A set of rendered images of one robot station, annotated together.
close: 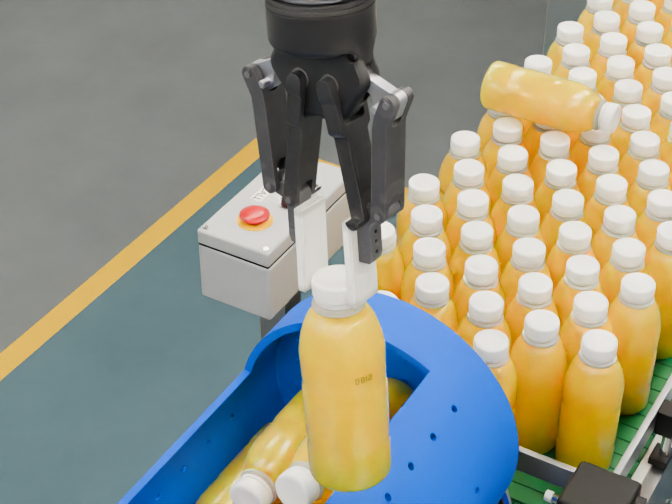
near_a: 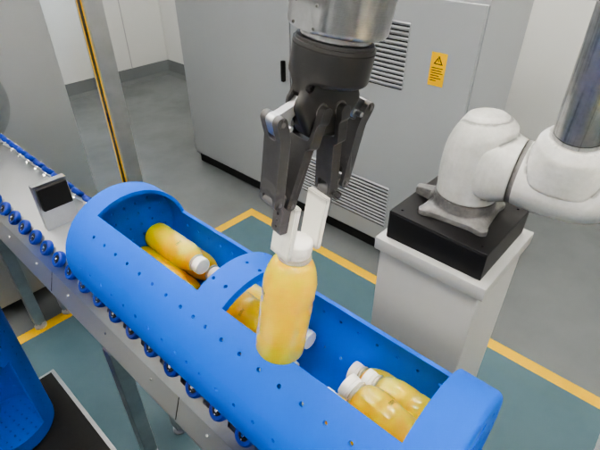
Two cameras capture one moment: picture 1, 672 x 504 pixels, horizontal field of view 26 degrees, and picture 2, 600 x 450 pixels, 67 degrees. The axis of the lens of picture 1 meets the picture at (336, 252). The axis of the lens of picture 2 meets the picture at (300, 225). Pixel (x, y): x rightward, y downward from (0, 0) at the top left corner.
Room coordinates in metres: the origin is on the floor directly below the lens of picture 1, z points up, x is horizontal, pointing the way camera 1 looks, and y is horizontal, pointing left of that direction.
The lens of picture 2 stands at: (0.94, -0.41, 1.76)
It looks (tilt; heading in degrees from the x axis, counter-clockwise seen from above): 35 degrees down; 102
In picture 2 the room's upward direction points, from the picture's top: straight up
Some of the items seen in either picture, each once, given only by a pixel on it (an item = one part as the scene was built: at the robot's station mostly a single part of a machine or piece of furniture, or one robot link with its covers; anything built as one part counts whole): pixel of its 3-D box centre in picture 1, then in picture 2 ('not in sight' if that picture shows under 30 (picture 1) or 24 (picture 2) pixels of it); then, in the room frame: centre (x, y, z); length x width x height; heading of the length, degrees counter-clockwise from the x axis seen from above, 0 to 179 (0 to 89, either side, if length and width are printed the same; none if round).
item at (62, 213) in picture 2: not in sight; (56, 203); (-0.02, 0.59, 1.00); 0.10 x 0.04 x 0.15; 60
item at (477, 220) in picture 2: not in sight; (456, 198); (1.14, 0.69, 1.11); 0.22 x 0.18 x 0.06; 156
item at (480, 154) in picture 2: not in sight; (480, 154); (1.17, 0.68, 1.25); 0.18 x 0.16 x 0.22; 155
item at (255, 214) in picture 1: (254, 216); not in sight; (1.41, 0.10, 1.11); 0.04 x 0.04 x 0.01
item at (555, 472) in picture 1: (438, 426); not in sight; (1.20, -0.12, 0.96); 0.40 x 0.01 x 0.03; 60
